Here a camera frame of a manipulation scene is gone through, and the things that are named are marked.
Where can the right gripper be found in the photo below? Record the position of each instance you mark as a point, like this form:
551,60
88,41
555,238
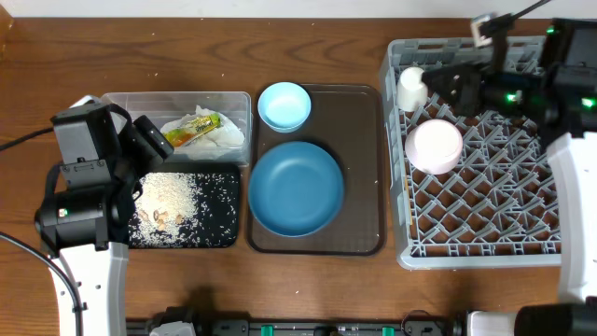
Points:
469,83

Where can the cream white cup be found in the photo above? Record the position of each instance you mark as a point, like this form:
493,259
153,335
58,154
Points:
411,92

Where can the pink bowl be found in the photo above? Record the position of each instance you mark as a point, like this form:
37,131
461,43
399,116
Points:
434,147

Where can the light blue bowl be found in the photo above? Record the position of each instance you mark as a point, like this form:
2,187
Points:
284,106

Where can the dark blue plate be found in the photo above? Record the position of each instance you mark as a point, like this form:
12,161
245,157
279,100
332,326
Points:
296,189

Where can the yellow green snack wrapper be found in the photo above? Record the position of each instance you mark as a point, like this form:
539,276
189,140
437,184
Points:
192,129

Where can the white napkin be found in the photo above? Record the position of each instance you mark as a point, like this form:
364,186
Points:
227,135

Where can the white rice leftovers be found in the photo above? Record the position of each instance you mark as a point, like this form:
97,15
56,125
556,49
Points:
168,205

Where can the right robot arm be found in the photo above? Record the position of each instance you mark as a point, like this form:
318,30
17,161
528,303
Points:
562,104

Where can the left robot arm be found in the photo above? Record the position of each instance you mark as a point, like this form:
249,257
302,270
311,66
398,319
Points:
89,200

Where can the grey dishwasher rack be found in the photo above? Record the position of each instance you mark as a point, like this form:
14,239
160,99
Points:
497,208

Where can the clear plastic waste bin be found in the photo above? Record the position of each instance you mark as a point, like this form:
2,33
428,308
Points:
162,107

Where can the black waste tray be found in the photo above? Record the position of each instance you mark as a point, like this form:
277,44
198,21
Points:
219,210

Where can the dark brown serving tray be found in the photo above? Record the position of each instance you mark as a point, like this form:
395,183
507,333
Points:
346,121

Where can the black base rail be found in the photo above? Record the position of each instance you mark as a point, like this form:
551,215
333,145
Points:
415,323

